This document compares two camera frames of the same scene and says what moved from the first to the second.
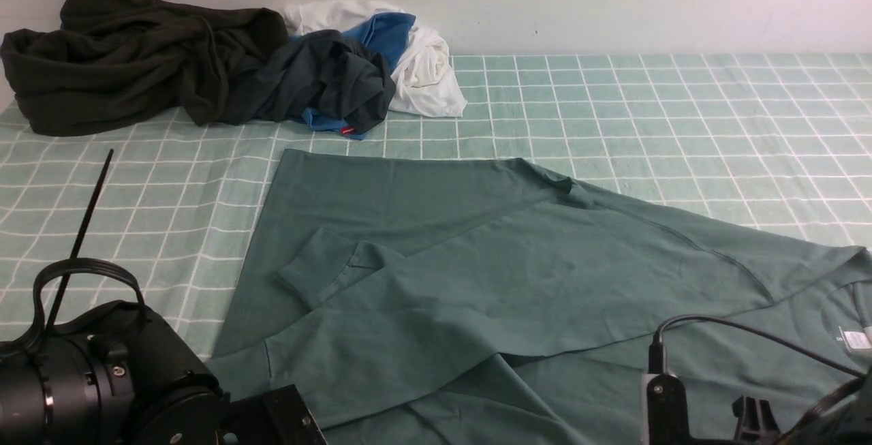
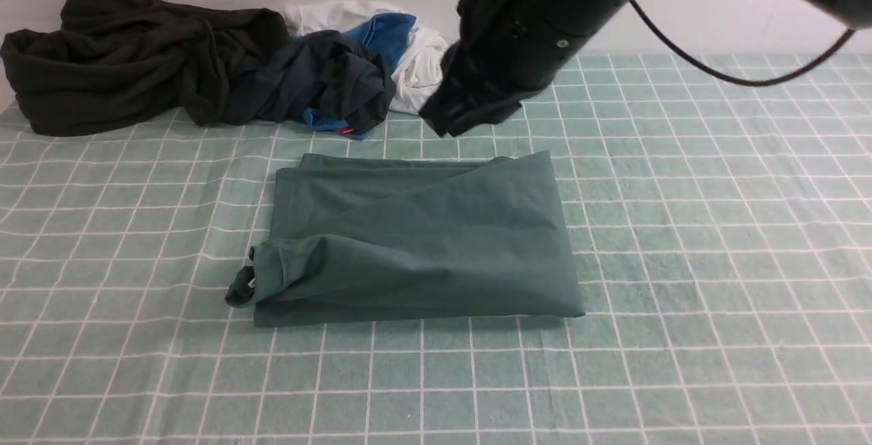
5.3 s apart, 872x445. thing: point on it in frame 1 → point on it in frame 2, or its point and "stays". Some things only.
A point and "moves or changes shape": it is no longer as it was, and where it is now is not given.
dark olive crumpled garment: x=124 y=58 stays
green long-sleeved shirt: x=394 y=289 moves or changes shape
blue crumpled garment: x=384 y=34 stays
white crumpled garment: x=424 y=82 stays
